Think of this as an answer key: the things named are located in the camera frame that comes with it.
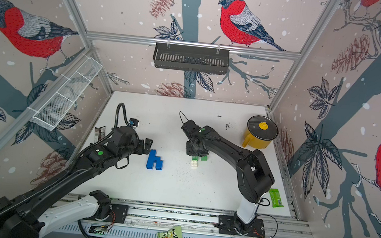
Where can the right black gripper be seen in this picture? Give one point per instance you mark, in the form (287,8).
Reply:
(189,152)

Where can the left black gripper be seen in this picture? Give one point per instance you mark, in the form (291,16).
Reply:
(141,148)

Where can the green long lego brick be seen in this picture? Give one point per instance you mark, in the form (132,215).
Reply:
(202,158)

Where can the blue long lego brick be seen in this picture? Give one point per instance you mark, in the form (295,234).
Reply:
(154,161)

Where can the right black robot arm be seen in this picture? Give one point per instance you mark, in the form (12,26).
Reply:
(254,176)

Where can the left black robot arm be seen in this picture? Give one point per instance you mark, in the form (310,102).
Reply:
(22,217)

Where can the white small lego brick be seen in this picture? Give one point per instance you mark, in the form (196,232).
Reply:
(194,164)

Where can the brown snack wrapper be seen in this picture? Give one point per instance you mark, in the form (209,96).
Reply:
(99,133)

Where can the yellow pot with lid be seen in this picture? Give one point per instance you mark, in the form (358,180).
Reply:
(260,131)

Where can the green candy wrapper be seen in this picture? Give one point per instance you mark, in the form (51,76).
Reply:
(275,198)

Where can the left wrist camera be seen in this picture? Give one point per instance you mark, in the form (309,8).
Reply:
(133,122)

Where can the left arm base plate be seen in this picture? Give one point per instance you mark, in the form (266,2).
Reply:
(118,213)

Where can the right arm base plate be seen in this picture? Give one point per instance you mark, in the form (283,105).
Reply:
(232,225)

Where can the black hanging wire basket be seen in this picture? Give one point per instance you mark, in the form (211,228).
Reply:
(190,58)

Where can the white wire mesh shelf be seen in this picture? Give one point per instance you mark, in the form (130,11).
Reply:
(54,113)

